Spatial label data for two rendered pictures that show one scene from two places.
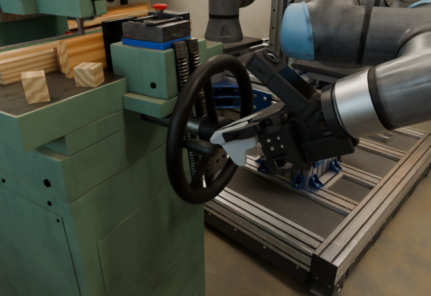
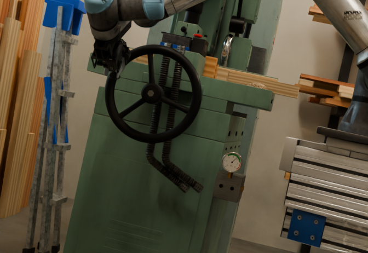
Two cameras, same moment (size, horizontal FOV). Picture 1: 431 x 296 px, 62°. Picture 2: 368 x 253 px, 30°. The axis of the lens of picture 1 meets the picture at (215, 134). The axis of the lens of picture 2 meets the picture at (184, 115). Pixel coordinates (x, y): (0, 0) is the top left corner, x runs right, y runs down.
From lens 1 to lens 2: 1.93 m
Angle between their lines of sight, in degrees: 71
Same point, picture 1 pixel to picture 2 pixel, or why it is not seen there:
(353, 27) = not seen: hidden behind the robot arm
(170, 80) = (155, 62)
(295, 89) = not seen: hidden behind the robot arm
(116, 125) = (138, 90)
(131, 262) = (111, 195)
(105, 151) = (125, 100)
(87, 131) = (119, 81)
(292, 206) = not seen: outside the picture
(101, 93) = (136, 65)
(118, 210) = (118, 145)
